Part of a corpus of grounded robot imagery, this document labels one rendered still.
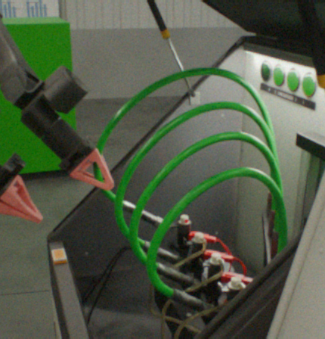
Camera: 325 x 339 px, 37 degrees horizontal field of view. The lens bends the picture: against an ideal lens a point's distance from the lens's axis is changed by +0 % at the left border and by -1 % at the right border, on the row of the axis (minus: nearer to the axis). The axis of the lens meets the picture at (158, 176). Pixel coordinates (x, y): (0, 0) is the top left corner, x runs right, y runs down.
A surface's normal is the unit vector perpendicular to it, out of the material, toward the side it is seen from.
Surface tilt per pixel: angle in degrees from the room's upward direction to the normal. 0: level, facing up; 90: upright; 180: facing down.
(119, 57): 90
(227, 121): 90
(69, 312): 0
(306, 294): 76
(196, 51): 90
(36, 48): 90
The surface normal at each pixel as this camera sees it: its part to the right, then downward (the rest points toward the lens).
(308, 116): -0.95, 0.11
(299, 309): -0.93, -0.11
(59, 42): 0.29, 0.35
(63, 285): 0.00, -0.93
